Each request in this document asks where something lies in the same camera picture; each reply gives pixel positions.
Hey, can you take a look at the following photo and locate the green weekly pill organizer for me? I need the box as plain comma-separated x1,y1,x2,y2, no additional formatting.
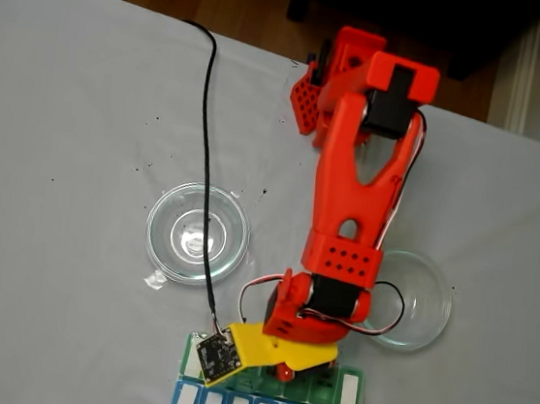
177,330,369,404

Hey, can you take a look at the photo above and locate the clear glass bowl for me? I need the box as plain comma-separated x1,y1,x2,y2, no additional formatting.
363,246,459,357
139,175,257,293

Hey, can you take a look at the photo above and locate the dark wooden furniture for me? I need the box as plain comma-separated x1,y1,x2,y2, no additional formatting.
280,0,540,90

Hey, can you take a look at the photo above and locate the white door trim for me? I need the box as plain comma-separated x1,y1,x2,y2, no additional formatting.
504,15,540,139

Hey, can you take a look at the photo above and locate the red white black servo wire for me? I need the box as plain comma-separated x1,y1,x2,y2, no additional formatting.
376,108,430,254
357,279,409,341
236,271,287,328

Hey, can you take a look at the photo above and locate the black camera circuit board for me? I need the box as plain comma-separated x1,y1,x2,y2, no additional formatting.
191,330,245,388

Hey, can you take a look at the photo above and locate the black camera cable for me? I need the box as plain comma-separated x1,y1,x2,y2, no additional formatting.
147,18,267,340

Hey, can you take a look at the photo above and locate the orange perforated base bracket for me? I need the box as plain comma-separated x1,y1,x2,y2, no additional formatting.
285,62,334,138

